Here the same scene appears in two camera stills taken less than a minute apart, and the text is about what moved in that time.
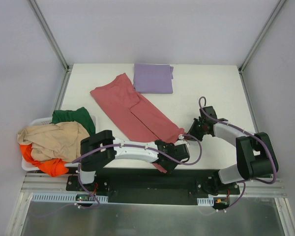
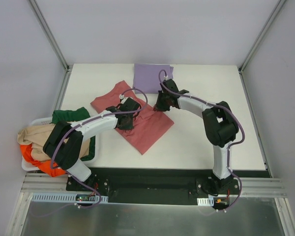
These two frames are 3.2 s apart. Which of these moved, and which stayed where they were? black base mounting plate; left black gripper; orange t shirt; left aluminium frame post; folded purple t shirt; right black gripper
Moved: right black gripper; left black gripper
Stayed: orange t shirt; folded purple t shirt; black base mounting plate; left aluminium frame post
